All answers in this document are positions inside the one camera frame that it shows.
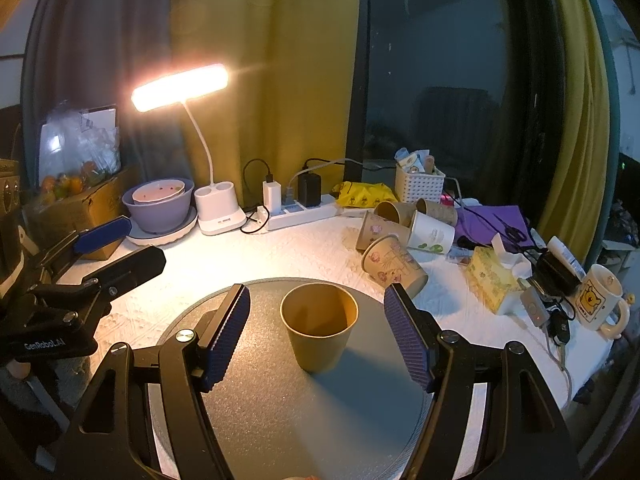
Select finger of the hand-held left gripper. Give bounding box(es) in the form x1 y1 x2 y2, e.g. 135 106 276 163
27 215 133 288
30 246 167 322

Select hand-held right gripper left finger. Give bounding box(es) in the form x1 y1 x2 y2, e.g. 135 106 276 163
52 284 251 480

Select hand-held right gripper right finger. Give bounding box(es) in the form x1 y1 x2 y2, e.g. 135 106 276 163
384 283 581 480

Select plain brown paper cup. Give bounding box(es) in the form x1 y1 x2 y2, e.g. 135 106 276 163
280 283 360 374

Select flower printed paper cup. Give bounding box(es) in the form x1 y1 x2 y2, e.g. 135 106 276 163
361 235 429 300
355 210 412 253

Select white green printed paper cup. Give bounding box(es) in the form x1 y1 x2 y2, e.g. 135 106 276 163
407 210 456 252

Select cardboard box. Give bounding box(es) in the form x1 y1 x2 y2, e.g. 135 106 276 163
22 165 144 262

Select white plate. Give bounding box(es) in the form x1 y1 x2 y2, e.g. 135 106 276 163
126 207 200 247

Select purple bowl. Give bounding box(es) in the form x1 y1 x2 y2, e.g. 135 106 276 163
122 178 195 234

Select pile of oranges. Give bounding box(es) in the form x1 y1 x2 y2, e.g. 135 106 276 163
39 160 108 200

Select pink bowl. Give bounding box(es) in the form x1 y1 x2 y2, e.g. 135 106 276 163
132 178 186 206

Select white desk lamp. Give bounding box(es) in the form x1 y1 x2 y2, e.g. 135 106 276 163
131 63 247 237

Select clear plastic bag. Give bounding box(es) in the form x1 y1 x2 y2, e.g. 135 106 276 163
39 105 122 181

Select yellow tissue pack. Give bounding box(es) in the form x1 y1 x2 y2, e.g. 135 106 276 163
466 233 533 316

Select round grey turntable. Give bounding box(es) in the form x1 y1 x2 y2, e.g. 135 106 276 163
149 277 490 480

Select white power bank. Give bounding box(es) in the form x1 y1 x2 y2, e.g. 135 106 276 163
519 287 552 329

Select purple cloth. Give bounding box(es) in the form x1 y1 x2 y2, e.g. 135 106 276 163
451 203 532 252

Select black key fob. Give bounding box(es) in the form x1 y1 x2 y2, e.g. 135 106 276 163
546 305 572 347

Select black scissors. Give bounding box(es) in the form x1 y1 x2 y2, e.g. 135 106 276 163
499 224 532 247

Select white power strip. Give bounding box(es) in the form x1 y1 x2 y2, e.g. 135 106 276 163
260 194 347 232

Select yellow snack packet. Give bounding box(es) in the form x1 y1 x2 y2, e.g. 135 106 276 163
335 181 402 209

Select white plastic basket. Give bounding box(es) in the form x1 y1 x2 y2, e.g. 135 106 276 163
394 162 446 205

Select black device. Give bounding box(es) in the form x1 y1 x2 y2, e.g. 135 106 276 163
534 251 584 297

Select black charger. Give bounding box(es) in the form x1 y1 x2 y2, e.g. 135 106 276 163
298 172 322 208

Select white tube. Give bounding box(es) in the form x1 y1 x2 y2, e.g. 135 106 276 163
546 236 587 279

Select bear printed mug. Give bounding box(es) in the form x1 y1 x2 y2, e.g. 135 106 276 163
571 263 632 340

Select grey curtain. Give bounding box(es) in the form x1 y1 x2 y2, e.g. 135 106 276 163
20 0 177 188

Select yellow curtain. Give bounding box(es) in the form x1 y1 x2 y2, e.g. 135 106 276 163
169 0 370 207
537 0 615 253

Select dark window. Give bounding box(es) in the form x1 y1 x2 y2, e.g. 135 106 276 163
347 0 556 203

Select black cable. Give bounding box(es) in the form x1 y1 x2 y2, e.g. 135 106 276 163
239 158 275 235

